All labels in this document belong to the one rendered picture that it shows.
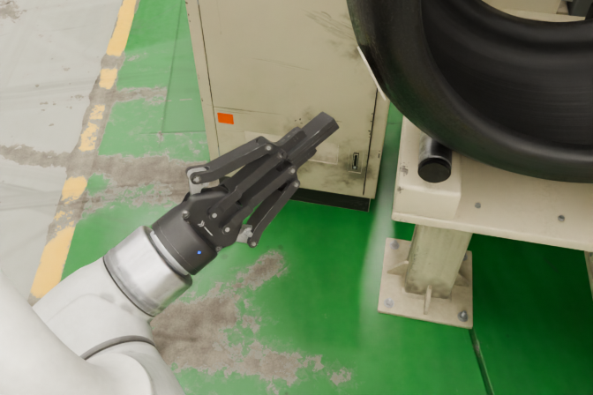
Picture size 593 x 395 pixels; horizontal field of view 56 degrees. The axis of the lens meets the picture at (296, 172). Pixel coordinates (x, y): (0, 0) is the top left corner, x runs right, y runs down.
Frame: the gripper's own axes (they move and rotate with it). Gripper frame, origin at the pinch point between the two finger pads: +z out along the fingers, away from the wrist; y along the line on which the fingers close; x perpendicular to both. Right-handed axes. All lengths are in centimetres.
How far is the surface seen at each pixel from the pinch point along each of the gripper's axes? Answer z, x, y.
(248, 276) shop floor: -25, -80, 74
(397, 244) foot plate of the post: 17, -68, 94
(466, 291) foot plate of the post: 22, -47, 106
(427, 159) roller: 11.9, -0.3, 14.8
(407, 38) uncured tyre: 14.0, 5.0, -4.9
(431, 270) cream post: 16, -46, 87
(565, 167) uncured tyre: 22.0, 12.2, 19.1
